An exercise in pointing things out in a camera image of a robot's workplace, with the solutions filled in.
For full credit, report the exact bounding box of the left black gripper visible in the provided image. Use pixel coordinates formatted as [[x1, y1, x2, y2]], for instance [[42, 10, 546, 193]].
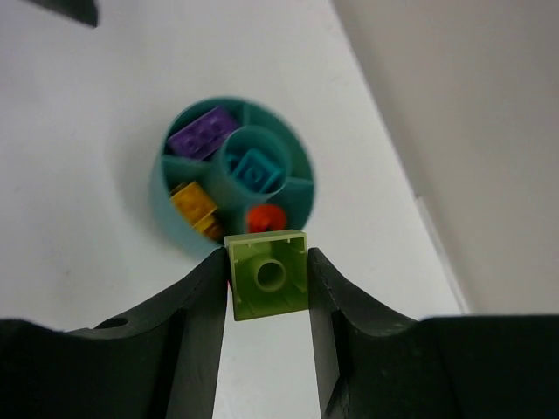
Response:
[[34, 0, 99, 27]]

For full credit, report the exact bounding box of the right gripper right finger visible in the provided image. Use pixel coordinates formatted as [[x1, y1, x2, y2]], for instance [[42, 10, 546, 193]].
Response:
[[307, 248, 558, 418]]

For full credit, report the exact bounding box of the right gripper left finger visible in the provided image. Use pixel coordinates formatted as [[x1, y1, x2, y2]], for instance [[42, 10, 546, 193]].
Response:
[[1, 249, 227, 418]]

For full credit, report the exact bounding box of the green lego brick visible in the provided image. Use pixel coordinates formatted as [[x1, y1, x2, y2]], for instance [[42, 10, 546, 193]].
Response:
[[224, 230, 308, 321]]

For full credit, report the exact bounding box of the long yellow lego brick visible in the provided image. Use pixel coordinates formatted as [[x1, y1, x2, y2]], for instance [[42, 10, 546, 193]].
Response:
[[170, 181, 217, 226]]

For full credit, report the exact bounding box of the long purple lego brick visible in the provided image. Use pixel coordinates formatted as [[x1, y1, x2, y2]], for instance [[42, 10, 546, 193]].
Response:
[[167, 106, 240, 161]]

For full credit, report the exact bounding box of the orange round lego piece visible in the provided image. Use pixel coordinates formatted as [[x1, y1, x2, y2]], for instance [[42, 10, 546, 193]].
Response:
[[245, 203, 287, 233]]

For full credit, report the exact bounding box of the long teal lego brick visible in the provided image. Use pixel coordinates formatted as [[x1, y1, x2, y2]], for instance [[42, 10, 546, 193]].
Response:
[[226, 148, 284, 194]]

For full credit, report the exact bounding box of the teal round divided container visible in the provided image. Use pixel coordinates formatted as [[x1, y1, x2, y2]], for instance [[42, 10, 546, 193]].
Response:
[[149, 96, 315, 256]]

